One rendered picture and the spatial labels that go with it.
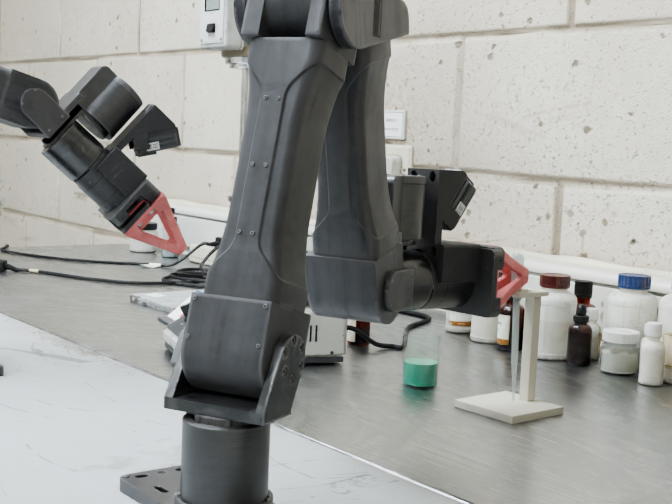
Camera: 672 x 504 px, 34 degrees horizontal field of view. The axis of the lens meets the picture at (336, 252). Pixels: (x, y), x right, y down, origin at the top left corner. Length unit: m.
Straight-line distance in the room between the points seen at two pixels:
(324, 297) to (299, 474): 0.15
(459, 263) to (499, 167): 0.74
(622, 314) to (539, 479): 0.54
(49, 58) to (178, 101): 0.74
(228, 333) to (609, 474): 0.38
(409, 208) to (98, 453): 0.34
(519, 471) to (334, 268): 0.23
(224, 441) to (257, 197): 0.17
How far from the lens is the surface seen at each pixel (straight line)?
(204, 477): 0.77
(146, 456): 0.96
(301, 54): 0.80
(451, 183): 1.03
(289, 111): 0.79
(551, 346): 1.44
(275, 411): 0.76
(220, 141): 2.41
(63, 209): 3.14
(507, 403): 1.16
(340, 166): 0.90
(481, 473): 0.95
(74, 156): 1.32
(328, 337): 1.33
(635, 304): 1.44
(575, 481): 0.95
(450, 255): 1.02
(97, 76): 1.34
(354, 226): 0.91
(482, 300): 1.05
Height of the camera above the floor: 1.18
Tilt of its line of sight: 6 degrees down
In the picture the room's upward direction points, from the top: 3 degrees clockwise
